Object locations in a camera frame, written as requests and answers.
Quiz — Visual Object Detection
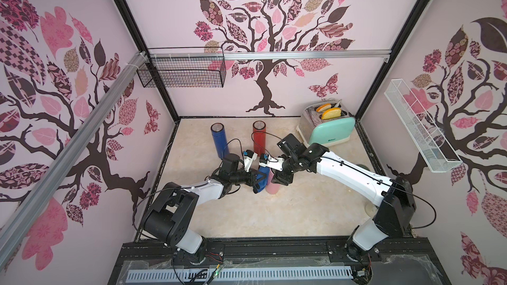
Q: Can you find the pink thermos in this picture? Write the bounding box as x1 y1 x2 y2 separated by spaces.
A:
265 170 280 195

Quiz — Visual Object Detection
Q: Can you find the blue thermos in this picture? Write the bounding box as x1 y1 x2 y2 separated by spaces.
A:
211 123 229 160

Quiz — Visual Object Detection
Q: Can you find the red thermos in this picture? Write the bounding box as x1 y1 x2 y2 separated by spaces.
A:
252 120 266 156

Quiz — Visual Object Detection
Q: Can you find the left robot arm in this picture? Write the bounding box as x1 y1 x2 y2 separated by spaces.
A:
140 150 260 261

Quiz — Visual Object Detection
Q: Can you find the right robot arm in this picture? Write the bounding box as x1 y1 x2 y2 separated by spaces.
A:
272 134 416 261

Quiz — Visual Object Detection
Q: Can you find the mint green toaster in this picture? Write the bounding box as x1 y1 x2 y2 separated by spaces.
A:
297 99 356 146

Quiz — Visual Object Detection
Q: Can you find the toast slice front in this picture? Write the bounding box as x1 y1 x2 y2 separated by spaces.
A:
321 108 342 120

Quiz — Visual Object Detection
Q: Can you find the toast slice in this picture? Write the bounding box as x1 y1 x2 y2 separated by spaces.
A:
315 103 332 113
321 108 342 120

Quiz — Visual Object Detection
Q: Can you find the toast slice rear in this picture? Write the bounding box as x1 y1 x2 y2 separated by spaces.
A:
315 103 332 113

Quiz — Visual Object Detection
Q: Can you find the green ceramic cup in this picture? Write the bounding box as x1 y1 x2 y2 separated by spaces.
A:
356 164 370 172

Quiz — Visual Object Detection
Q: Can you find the aluminium rail back wall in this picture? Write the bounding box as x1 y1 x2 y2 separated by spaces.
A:
150 50 392 61

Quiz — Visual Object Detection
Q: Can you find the aluminium rail wall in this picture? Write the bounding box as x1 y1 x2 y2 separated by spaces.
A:
150 50 392 61
1 51 148 268

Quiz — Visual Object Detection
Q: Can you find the black wire basket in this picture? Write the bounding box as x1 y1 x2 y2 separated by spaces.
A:
137 46 227 88

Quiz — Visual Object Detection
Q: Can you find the white slotted cable duct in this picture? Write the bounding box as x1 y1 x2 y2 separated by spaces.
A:
124 266 353 284

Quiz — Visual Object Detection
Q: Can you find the white wire shelf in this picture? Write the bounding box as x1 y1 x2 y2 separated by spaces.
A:
384 79 463 173

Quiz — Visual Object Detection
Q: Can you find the aluminium rail left wall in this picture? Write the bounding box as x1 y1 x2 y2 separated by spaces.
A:
1 51 148 268

